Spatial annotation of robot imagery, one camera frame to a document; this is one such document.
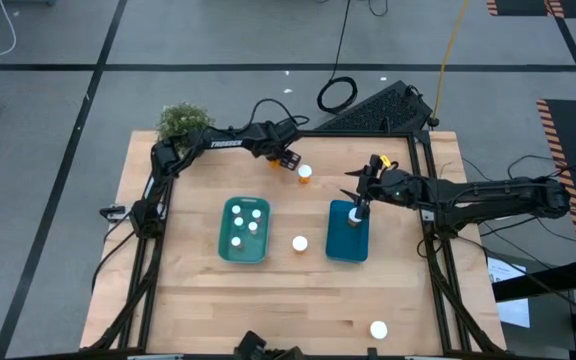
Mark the white paper sheet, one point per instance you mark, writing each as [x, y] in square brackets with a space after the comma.
[505, 272]

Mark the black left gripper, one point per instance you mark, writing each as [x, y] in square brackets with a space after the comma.
[275, 140]

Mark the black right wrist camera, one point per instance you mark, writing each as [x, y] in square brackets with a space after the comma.
[362, 210]

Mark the green potted plant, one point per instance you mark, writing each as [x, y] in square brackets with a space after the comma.
[183, 117]

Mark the black metal beam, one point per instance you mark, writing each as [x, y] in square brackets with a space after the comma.
[543, 282]

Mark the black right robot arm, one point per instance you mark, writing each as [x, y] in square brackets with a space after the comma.
[493, 195]

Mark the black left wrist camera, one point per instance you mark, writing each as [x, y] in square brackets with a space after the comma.
[291, 160]

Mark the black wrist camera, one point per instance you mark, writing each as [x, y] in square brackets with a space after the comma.
[362, 210]
[291, 160]

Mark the black metal table frame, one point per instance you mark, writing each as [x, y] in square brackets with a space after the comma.
[358, 133]

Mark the small white-capped pill bottle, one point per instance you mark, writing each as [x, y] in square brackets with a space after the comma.
[256, 214]

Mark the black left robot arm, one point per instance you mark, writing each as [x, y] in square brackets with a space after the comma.
[228, 142]

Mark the teal plastic bin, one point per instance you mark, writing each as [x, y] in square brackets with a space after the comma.
[260, 250]

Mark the black bulky object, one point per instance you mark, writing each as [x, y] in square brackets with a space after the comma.
[253, 345]

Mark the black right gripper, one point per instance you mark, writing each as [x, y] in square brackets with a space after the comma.
[393, 187]

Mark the blue plastic bin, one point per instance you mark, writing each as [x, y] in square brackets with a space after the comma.
[345, 245]

